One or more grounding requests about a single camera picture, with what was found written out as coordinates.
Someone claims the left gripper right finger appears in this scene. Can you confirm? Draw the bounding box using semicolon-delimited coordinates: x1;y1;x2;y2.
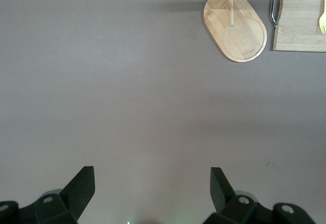
203;167;314;224

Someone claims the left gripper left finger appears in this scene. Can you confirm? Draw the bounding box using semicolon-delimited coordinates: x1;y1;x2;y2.
0;166;95;224

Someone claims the wooden mug tree stand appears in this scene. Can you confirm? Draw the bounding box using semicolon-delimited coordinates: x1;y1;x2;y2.
203;0;303;63

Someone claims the bamboo cutting board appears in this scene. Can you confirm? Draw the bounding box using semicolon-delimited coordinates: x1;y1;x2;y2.
269;0;326;53

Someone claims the yellow plastic fork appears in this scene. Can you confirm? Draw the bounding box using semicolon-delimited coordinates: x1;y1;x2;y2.
317;5;326;35

